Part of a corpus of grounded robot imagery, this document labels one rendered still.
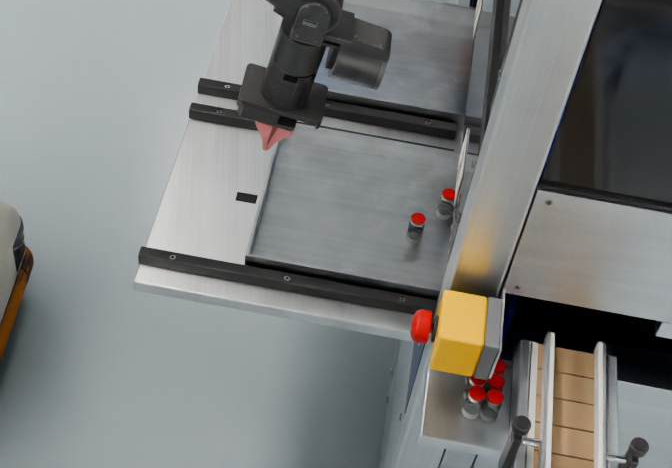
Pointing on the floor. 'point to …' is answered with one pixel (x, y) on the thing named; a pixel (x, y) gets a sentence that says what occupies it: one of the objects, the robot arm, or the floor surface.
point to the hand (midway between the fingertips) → (267, 142)
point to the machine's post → (514, 148)
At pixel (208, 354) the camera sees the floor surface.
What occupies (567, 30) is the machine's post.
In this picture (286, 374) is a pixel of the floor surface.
